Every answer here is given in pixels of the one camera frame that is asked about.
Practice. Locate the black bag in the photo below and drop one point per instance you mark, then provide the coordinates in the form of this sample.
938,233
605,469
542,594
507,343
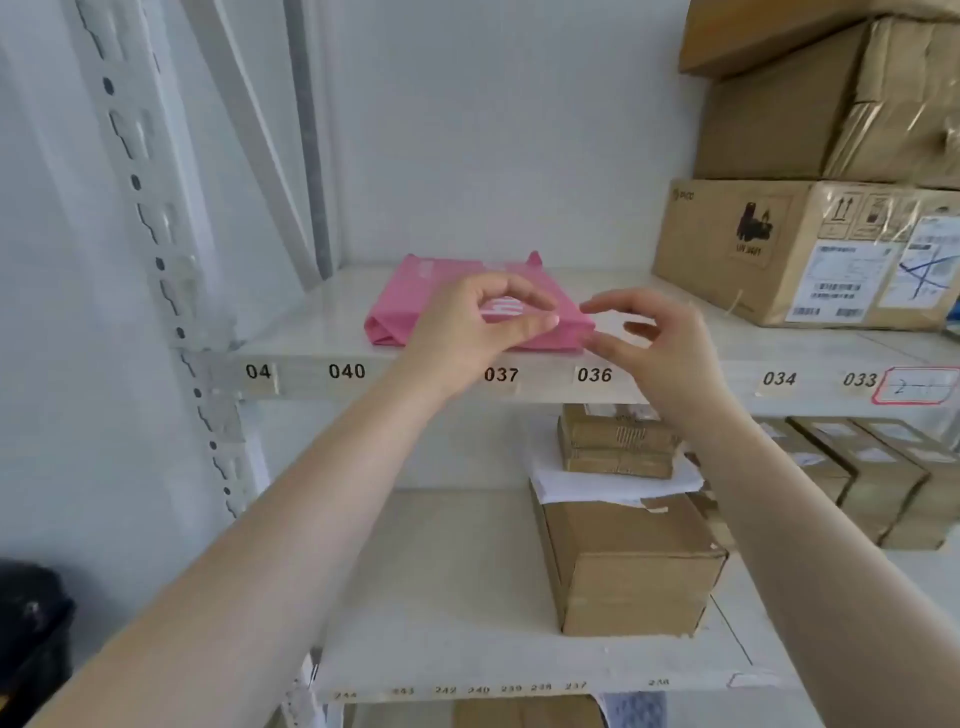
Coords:
34,630

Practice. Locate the white diagonal rack brace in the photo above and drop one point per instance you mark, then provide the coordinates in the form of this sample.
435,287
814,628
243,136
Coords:
255,150

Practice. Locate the grey patterned plastic bag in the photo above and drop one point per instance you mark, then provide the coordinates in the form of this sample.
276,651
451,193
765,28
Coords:
634,711

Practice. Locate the person's left forearm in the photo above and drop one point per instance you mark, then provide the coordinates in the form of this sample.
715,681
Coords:
255,555

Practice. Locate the tape-wrapped brown cardboard box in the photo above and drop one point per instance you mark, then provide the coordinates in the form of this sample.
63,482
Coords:
772,120

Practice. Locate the white perforated rack upright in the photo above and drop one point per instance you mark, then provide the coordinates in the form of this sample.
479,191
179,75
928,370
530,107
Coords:
161,225

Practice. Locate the person's left hand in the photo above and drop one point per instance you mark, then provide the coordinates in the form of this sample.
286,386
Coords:
450,330

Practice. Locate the white rack shelf board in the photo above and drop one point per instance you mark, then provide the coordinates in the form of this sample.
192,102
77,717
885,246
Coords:
315,330
450,585

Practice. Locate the small flat cardboard box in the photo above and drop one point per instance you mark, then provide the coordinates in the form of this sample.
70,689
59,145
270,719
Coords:
607,461
615,431

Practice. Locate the person's left thumb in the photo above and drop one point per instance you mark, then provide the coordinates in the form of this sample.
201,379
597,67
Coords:
525,328

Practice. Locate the medium brown cardboard box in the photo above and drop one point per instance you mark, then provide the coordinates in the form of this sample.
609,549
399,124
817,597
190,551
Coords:
630,570

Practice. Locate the row of large number labels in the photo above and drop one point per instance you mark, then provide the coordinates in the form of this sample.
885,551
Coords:
346,371

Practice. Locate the pink plastic mailer parcel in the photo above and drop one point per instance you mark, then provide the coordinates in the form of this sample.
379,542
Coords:
405,307

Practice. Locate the cardboard box with shipping labels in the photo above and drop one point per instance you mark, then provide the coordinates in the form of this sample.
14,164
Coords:
720,247

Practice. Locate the blue object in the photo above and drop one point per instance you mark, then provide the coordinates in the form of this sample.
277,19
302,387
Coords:
954,319

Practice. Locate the person's right forearm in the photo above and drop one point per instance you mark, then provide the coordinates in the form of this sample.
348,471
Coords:
810,555

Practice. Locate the plain brown cardboard box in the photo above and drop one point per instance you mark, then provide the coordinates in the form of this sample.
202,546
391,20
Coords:
750,30

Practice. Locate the person's right hand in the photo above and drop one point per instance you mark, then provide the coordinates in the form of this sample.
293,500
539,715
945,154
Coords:
675,360

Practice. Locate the red-bordered white label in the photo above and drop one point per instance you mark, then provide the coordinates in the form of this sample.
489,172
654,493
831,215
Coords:
919,386

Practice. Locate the person's right thumb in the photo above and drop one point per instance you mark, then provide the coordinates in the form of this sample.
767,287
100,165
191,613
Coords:
611,351

